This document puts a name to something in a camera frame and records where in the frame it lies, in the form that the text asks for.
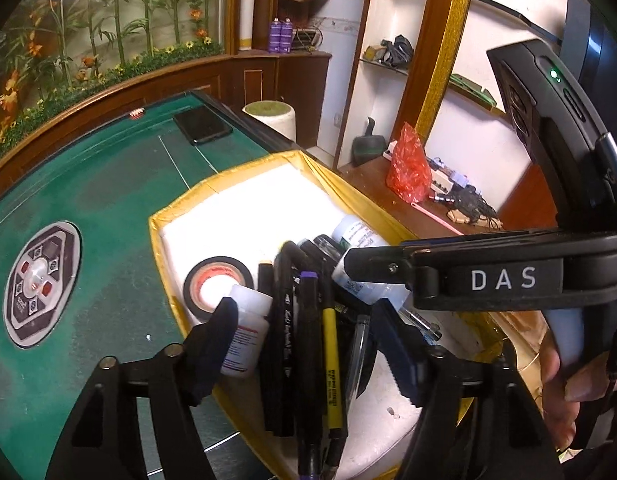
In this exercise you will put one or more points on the white bottle red label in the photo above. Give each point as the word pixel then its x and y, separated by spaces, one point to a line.
pixel 246 335

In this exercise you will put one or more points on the person's right hand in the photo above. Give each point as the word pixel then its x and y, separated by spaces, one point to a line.
pixel 583 390

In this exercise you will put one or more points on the white stool green top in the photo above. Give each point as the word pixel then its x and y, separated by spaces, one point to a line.
pixel 281 122

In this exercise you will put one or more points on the white power strip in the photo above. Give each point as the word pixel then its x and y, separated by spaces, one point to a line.
pixel 390 151

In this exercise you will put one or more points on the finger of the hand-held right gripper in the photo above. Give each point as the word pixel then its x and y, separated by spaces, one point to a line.
pixel 423 246
pixel 378 267

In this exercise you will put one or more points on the black marker script print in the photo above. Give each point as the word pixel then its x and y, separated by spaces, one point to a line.
pixel 286 320

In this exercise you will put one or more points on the black crumpled bag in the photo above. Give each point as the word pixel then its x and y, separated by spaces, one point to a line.
pixel 401 50

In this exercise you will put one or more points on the round table control panel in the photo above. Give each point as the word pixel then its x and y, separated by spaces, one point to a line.
pixel 41 285

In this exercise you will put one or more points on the black smartphone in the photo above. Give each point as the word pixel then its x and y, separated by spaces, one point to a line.
pixel 203 125

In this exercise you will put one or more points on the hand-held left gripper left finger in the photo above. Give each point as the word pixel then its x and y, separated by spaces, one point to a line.
pixel 213 340

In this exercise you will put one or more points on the artificial bamboo flower display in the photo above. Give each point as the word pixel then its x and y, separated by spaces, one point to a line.
pixel 88 20

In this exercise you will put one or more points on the black tape roll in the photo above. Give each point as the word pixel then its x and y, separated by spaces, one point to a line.
pixel 193 280

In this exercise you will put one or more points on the red plastic bag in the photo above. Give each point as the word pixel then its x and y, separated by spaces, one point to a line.
pixel 408 170

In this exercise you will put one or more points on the white yellow paper roll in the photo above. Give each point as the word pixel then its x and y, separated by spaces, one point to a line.
pixel 248 5

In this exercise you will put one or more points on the dark wooden corner cabinet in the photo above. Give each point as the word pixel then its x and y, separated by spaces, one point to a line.
pixel 303 90

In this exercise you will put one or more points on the clear ballpoint pen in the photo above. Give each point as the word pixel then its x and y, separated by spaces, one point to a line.
pixel 361 350
pixel 423 325

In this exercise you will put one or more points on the gold trimmed wooden frame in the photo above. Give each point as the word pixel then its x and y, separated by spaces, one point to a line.
pixel 451 35

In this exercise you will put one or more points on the small yellowish box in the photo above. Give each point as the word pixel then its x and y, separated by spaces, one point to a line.
pixel 373 54

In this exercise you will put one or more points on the green board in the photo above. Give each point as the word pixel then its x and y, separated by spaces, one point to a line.
pixel 471 87

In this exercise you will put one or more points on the black dustpan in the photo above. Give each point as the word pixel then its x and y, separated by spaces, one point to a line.
pixel 368 150

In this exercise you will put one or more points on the brown wooden side cabinet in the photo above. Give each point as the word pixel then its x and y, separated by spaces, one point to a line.
pixel 528 200

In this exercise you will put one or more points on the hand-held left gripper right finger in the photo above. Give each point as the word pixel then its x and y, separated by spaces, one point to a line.
pixel 398 355

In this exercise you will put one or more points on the white tray yellow tape edge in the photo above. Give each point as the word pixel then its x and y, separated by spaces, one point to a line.
pixel 238 210

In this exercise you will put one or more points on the white wall shelf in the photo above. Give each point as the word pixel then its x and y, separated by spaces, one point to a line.
pixel 383 66

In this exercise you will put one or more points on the white bottle green label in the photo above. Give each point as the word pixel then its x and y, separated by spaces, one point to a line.
pixel 361 232

